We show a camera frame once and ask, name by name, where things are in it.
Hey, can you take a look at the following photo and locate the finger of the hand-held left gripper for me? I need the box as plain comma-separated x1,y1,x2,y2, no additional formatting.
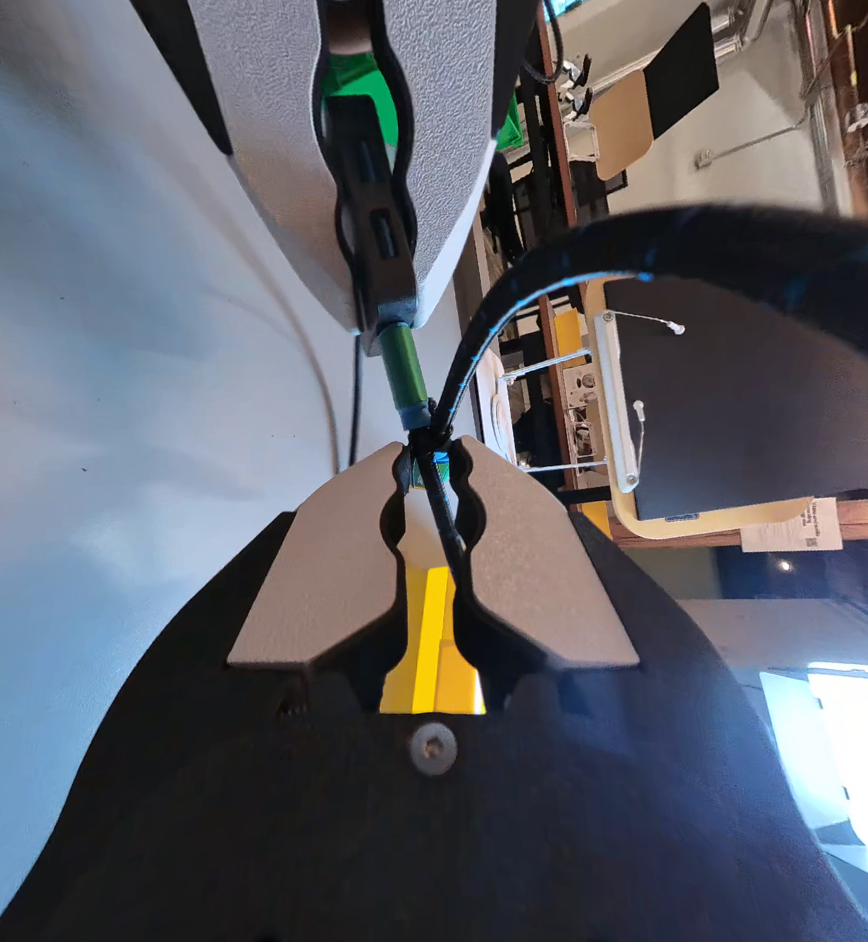
381,0,500,328
185,0,367,336

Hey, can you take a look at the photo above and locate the black white desktop device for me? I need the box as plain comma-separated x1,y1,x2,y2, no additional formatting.
562,55,597,119

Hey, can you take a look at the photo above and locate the green plastic bin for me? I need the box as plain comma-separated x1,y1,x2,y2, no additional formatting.
322,52,523,153

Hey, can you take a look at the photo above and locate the yellow box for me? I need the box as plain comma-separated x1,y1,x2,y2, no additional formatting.
553,309,589,363

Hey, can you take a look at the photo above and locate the wall conduit outlet box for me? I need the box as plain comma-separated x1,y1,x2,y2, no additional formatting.
695,121,810,172

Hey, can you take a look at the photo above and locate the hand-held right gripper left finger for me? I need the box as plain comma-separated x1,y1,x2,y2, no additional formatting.
226,442,414,713

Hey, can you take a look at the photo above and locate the grey multiport adapter hub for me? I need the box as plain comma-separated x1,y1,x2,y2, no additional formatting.
325,94,419,338

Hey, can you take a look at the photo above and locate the white paper label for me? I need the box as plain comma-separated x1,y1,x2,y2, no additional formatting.
741,499,844,554

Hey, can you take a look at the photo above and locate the tan and black board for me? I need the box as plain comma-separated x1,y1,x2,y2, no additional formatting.
588,3,722,181

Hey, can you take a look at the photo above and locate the black braided HDMI cable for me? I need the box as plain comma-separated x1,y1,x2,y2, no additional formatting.
373,205,868,560

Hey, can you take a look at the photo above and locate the silver ventilation duct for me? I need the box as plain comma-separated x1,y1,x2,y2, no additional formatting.
710,0,777,56

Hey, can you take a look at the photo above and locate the black wood-rimmed panel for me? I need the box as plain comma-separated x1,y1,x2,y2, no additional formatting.
588,272,868,542

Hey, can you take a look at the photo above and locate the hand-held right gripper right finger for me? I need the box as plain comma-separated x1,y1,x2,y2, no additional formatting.
445,434,641,713

